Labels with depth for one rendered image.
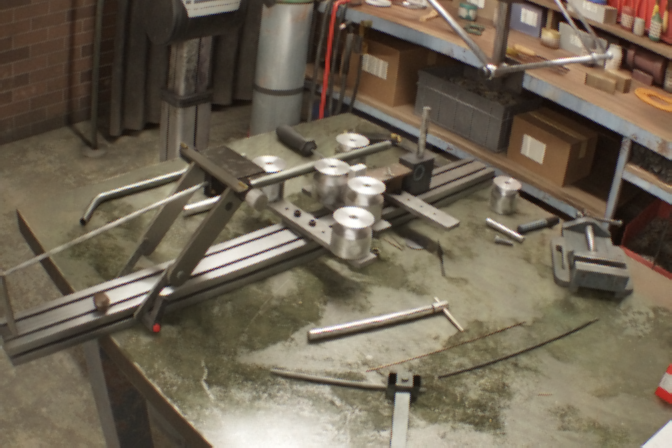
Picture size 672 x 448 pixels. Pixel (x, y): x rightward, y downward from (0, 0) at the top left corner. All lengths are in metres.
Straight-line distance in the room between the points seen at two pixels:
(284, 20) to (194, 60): 1.24
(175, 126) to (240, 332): 0.87
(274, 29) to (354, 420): 2.24
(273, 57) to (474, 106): 0.81
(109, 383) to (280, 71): 1.95
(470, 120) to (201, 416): 2.02
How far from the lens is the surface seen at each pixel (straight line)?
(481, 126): 2.57
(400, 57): 2.74
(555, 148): 2.41
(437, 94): 2.67
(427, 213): 1.06
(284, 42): 2.85
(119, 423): 1.25
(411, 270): 1.01
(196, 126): 1.67
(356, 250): 0.92
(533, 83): 2.33
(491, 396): 0.81
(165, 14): 1.54
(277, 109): 2.93
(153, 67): 3.52
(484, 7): 3.15
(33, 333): 0.80
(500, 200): 1.19
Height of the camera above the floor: 1.41
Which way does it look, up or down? 26 degrees down
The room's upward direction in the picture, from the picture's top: 7 degrees clockwise
